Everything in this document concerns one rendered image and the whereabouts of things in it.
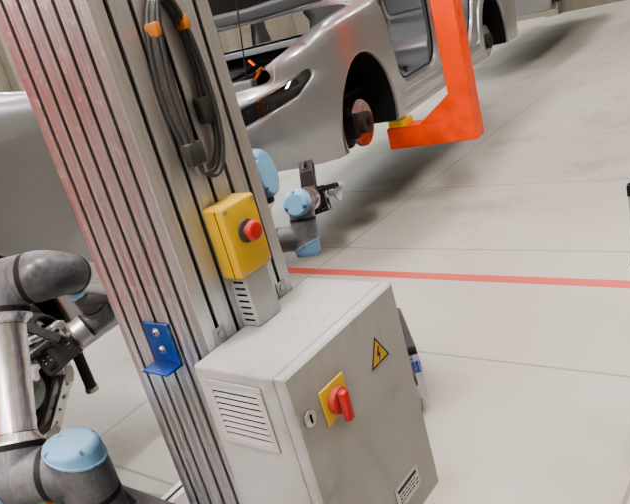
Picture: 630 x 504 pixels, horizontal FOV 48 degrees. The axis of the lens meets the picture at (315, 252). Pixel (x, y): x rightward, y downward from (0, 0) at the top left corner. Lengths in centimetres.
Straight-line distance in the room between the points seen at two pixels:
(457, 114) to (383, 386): 393
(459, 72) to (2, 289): 390
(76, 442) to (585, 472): 179
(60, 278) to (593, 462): 193
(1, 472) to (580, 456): 195
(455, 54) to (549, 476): 312
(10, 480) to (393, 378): 80
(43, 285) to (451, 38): 384
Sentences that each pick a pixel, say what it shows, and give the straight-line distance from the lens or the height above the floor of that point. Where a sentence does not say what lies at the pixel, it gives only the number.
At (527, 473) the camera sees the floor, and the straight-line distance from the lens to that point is 275.
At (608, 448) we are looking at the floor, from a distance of 283.
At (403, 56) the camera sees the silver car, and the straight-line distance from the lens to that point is 724.
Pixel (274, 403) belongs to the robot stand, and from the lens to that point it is 114.
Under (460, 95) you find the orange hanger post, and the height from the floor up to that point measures 84.
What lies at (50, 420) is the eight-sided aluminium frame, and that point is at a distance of 266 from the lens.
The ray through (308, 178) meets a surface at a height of 125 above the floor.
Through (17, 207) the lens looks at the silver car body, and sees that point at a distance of 266.
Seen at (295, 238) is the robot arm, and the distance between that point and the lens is 198.
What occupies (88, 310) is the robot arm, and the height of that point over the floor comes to 111.
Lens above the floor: 176
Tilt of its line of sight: 20 degrees down
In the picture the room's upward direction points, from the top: 16 degrees counter-clockwise
